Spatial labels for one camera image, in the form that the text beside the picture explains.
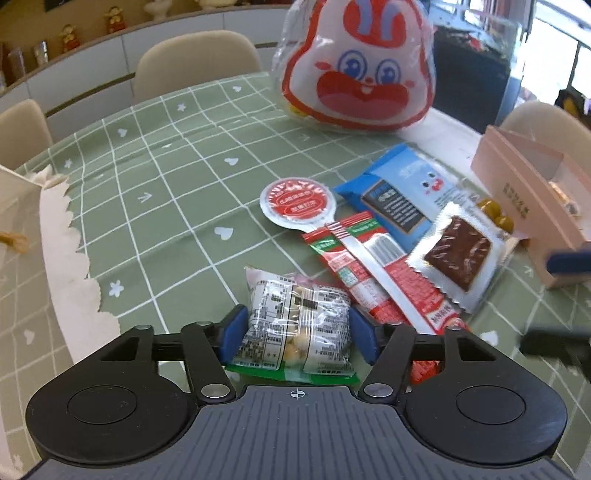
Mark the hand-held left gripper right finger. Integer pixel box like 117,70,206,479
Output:
348,305,502,401

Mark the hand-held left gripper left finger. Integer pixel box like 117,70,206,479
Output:
98,305,249,402

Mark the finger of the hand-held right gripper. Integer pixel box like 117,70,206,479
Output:
519,325,591,370
546,250,591,278

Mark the clear white printed snack packet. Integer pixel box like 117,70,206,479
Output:
225,265,361,385

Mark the red white striped snack packet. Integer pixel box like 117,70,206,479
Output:
324,220,465,385

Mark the red green snack packet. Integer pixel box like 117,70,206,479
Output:
302,211,386,319

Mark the pink cardboard box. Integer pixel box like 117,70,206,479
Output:
470,124,591,291

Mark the packet of green olives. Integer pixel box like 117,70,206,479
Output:
468,194,515,234

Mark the clear packet with brown square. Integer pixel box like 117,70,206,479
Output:
406,202,509,315

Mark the beige chair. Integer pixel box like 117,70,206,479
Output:
135,31,263,101
500,100,591,155
0,99,55,172

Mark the round red lidded sauce cup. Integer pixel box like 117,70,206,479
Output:
259,178,334,232

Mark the blue snack packet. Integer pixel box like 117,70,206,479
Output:
333,143,462,252

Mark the green checked tablecloth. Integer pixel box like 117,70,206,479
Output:
0,71,591,462

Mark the white paper bag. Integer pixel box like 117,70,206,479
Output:
0,165,122,370

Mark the black cabinet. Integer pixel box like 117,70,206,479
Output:
433,23,523,126

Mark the rabbit face plastic bag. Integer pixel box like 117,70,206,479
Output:
271,0,438,134

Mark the white cabinet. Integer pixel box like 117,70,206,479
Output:
0,4,296,153

